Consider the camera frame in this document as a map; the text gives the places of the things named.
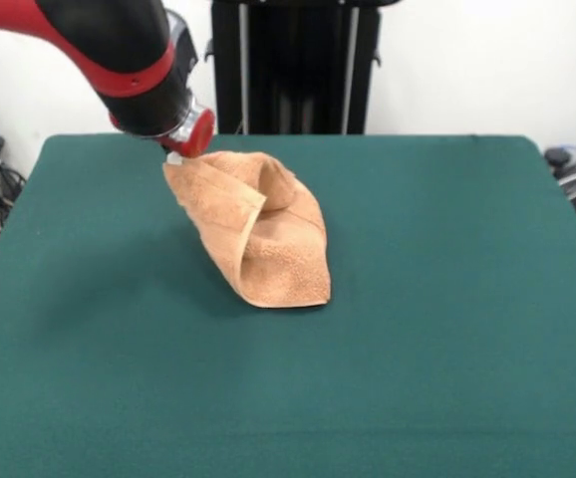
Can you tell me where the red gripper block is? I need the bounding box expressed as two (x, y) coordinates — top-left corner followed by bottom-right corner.
(108, 108), (216, 159)

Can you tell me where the tan terry towel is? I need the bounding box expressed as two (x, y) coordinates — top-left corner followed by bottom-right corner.
(161, 150), (333, 311)

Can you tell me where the dark green table cloth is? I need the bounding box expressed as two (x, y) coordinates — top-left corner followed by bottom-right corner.
(0, 132), (576, 478)

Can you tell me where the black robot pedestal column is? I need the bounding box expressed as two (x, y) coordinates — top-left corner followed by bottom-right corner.
(203, 0), (384, 135)

